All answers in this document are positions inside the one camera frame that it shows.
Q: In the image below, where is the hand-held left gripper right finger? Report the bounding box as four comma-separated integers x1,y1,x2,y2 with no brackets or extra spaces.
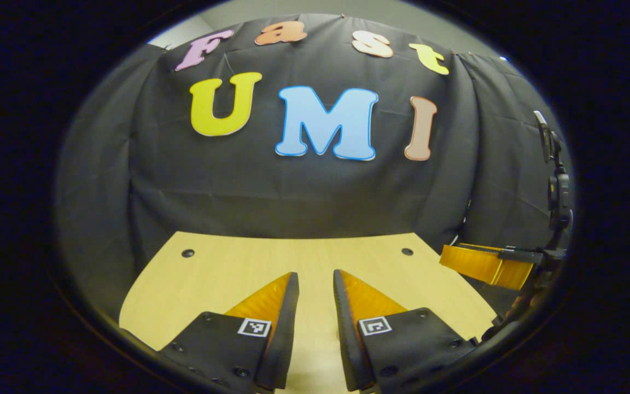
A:
332,269,477,392

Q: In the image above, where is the black backdrop cloth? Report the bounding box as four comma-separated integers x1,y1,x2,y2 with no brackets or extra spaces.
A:
55,14,573,329

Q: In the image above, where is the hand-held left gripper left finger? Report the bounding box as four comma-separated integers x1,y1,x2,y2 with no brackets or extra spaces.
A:
159,271,300,392

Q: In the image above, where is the wooden desktop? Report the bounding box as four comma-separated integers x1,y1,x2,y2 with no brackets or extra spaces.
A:
119,231,497,394

